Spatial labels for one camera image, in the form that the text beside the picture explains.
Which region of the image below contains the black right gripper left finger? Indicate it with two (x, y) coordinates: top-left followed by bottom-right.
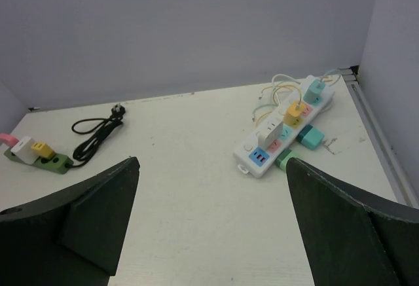
(1, 157), (140, 285)

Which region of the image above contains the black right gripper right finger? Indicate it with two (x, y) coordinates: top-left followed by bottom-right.
(286, 158), (418, 285)

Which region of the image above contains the green cube plug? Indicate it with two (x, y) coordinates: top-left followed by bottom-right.
(275, 149), (300, 172)

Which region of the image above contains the teal cube plug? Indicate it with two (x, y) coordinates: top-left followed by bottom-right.
(296, 124), (325, 151)

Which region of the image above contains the white multi-socket power strip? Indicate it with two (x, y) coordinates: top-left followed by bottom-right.
(233, 75), (335, 178)

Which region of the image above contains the yellow usb charger plug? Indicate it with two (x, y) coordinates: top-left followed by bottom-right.
(283, 101), (306, 128)

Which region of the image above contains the white plug adapter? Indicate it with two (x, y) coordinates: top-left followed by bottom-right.
(256, 122), (283, 150)

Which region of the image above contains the light blue charger plug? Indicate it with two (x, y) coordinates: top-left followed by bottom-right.
(303, 79), (325, 105)

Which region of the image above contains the small yellow plug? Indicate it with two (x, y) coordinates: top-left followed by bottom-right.
(31, 142), (56, 160)

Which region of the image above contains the pink plug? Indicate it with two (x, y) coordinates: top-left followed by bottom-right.
(0, 133), (19, 148)

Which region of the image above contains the green power strip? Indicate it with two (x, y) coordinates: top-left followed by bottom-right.
(3, 149), (73, 175)

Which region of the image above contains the white cube charger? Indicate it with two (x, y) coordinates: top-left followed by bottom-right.
(11, 136), (39, 165)

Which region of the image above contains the black power cord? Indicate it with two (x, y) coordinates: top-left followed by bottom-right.
(71, 103), (127, 169)

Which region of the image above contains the yellow usb cable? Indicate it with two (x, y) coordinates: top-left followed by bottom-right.
(252, 79), (341, 124)

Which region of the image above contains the light green usb cable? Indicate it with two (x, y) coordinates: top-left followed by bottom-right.
(251, 67), (341, 122)

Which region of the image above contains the white usb cable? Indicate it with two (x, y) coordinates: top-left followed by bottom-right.
(258, 73), (331, 116)

